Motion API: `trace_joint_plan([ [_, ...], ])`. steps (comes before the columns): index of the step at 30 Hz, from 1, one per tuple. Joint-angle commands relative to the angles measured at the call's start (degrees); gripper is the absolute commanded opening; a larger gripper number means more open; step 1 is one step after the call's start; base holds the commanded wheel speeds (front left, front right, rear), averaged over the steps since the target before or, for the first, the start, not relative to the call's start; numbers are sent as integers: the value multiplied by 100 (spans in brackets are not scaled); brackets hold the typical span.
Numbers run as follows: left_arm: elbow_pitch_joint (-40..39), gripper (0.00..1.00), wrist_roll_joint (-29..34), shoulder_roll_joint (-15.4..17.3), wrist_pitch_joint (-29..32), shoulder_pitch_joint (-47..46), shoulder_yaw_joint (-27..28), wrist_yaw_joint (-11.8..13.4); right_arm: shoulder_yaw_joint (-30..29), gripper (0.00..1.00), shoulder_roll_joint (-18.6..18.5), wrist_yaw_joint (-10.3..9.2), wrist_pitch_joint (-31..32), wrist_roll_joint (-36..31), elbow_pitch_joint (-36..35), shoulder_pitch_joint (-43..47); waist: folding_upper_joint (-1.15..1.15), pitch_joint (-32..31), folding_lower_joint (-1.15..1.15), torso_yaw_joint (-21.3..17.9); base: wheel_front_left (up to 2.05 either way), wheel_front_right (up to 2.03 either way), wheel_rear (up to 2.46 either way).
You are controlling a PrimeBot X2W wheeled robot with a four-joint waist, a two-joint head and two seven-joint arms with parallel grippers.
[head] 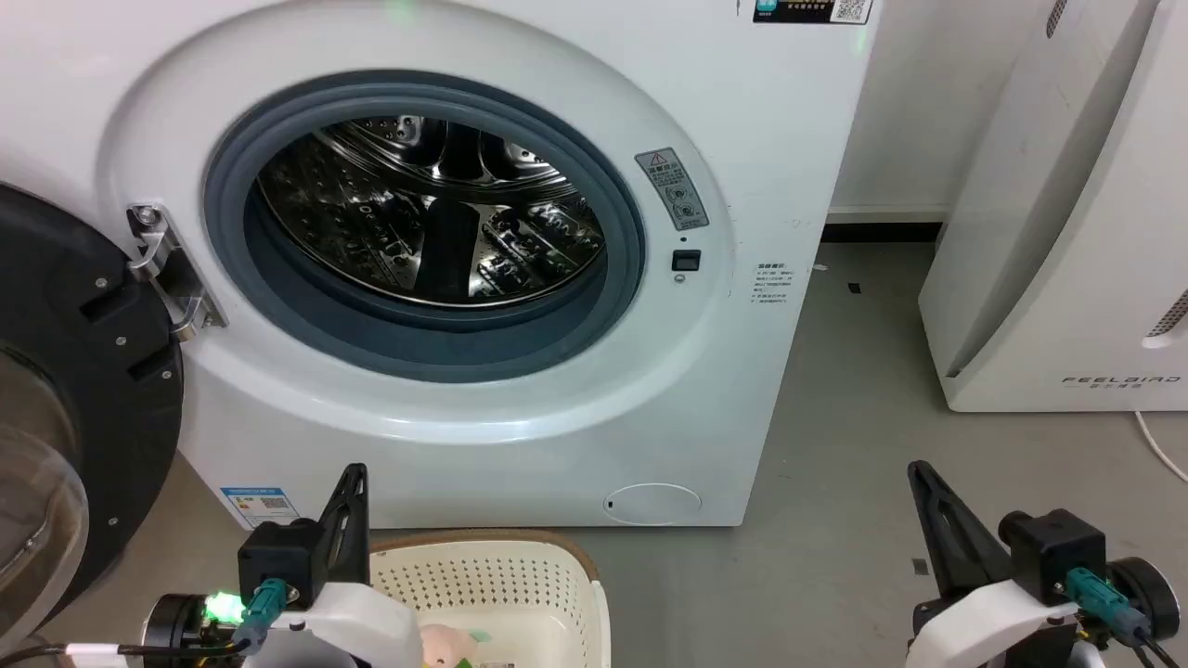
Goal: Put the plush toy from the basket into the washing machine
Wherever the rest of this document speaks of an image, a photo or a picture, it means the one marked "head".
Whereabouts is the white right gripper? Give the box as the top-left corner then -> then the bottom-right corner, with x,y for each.
905,461 -> 1105,668

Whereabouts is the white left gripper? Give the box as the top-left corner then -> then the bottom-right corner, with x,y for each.
249,463 -> 424,668

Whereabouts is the pink plush toy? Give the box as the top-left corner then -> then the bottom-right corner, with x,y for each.
418,623 -> 491,668

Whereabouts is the black washing machine door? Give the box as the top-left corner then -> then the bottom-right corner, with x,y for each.
0,183 -> 185,641

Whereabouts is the metal washing machine door hinge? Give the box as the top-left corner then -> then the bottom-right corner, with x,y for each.
126,204 -> 228,341

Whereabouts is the stainless steel washing machine drum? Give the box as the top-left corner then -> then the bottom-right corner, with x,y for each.
256,115 -> 607,309

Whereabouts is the blue energy label sticker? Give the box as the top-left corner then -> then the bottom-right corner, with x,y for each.
220,485 -> 301,530

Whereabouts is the cream perforated laundry basket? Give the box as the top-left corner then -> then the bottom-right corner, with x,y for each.
368,530 -> 612,668

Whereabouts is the grey rubber door gasket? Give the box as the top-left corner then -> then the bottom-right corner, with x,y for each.
202,71 -> 648,383

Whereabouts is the oval white filter cover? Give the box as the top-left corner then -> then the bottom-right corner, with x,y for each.
603,482 -> 703,526

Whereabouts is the small printed text label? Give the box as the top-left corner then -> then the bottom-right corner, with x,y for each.
754,263 -> 793,305

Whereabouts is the white air purifier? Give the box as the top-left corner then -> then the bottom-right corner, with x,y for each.
918,0 -> 1188,413

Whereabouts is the white front-load washing machine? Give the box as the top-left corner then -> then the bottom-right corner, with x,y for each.
0,0 -> 881,532

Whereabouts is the grey warning sticker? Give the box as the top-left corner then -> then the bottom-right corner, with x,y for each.
635,148 -> 710,232

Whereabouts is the black QR code label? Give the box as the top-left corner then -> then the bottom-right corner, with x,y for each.
753,0 -> 874,25

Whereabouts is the teal-plug left camera cable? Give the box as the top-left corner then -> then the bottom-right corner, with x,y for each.
0,577 -> 291,664

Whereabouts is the teal-plug camera cable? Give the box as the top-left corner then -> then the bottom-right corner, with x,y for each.
1065,568 -> 1184,668
0,577 -> 291,664

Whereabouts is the teal-plug right camera cable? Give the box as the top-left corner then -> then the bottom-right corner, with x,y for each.
1065,568 -> 1184,668

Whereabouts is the white power cable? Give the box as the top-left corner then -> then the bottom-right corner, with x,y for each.
1134,411 -> 1188,485

